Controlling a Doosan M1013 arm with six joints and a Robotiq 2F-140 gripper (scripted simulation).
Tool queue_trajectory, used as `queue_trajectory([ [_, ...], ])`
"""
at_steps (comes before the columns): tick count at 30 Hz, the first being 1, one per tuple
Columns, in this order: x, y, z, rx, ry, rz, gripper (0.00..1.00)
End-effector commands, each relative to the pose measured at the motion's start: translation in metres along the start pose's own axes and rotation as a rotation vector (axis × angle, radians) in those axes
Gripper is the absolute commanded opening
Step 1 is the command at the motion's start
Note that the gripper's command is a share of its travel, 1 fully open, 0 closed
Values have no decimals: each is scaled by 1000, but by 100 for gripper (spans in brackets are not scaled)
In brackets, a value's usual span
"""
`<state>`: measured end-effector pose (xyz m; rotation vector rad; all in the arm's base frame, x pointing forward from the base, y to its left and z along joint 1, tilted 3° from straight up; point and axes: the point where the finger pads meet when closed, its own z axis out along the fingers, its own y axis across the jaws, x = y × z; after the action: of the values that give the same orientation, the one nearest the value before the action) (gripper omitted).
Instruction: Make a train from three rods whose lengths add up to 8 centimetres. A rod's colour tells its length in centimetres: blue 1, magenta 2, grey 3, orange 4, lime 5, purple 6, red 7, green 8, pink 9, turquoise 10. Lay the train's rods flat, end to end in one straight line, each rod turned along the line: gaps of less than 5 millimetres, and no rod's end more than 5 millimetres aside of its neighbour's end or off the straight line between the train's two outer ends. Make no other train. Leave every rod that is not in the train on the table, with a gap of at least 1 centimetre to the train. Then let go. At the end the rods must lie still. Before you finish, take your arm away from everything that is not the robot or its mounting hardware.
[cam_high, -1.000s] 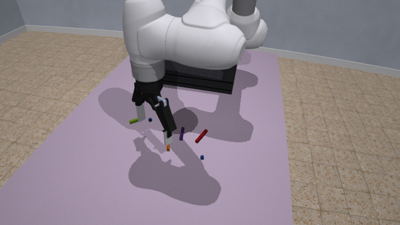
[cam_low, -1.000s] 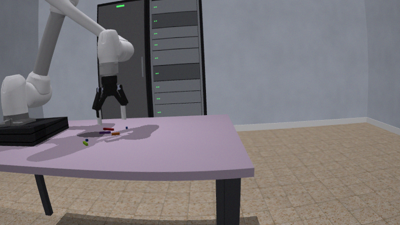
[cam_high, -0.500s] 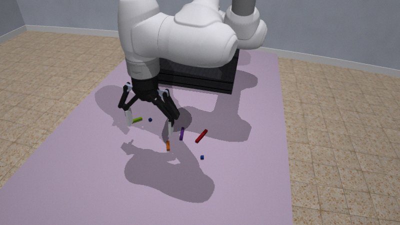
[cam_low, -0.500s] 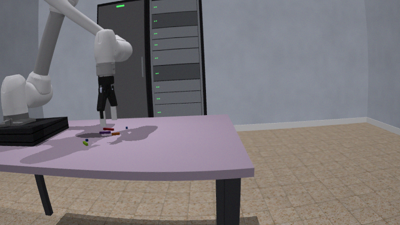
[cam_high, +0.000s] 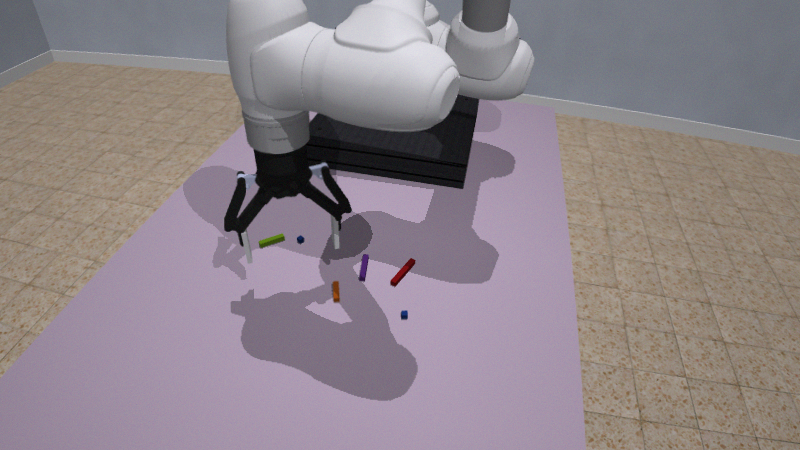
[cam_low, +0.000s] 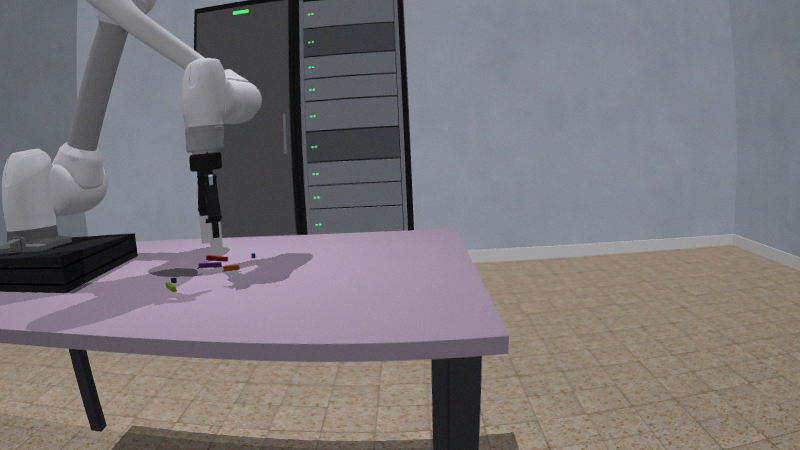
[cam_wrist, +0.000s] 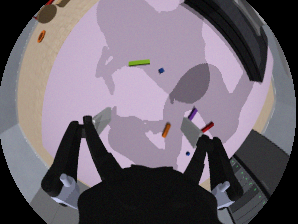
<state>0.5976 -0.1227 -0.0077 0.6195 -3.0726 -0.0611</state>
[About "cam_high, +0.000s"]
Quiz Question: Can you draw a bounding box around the lime green rod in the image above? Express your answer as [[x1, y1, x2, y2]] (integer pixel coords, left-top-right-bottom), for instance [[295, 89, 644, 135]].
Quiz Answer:
[[259, 233, 285, 248]]

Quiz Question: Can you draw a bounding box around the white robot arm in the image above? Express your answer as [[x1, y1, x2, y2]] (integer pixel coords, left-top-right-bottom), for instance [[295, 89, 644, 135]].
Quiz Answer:
[[226, 0, 535, 154]]

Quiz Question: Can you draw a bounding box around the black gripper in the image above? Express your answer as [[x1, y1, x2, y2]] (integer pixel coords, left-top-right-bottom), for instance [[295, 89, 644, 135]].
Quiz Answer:
[[224, 144, 352, 264]]

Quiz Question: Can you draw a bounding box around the purple rod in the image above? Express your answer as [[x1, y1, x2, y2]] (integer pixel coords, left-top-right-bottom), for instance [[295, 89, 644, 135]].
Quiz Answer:
[[359, 254, 369, 281]]

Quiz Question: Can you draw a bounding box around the dark red rod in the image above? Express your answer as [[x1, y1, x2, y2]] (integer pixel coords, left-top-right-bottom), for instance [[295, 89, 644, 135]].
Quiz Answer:
[[391, 258, 415, 286]]

